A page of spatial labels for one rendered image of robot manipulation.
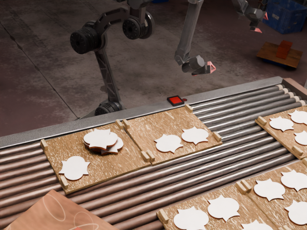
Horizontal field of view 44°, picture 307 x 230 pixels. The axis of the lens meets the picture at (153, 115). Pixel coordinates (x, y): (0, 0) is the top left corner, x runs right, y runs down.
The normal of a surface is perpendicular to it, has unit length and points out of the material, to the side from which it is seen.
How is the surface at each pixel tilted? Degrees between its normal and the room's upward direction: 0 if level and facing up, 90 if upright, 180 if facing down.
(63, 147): 0
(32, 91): 0
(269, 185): 0
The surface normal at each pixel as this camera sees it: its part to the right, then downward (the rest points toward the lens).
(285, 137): 0.10, -0.81
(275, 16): -0.88, 0.21
